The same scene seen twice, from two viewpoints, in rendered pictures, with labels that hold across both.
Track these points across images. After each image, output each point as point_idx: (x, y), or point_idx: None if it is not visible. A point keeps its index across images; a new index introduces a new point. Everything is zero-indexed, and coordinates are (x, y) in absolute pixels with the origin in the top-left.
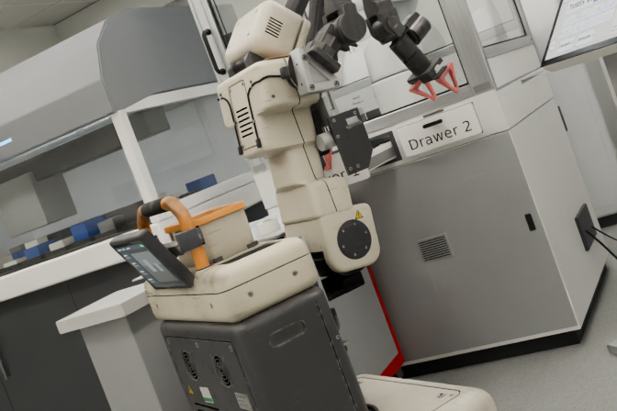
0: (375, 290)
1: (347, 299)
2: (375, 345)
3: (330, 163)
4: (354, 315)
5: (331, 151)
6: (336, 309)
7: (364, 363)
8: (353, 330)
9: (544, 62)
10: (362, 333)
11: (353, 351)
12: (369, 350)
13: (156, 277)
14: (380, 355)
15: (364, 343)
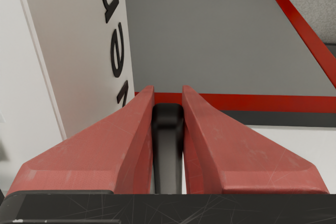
0: None
1: (146, 17)
2: None
3: (145, 93)
4: (144, 6)
5: (87, 131)
6: (198, 17)
7: None
8: (170, 0)
9: None
10: None
11: None
12: None
13: None
14: None
15: None
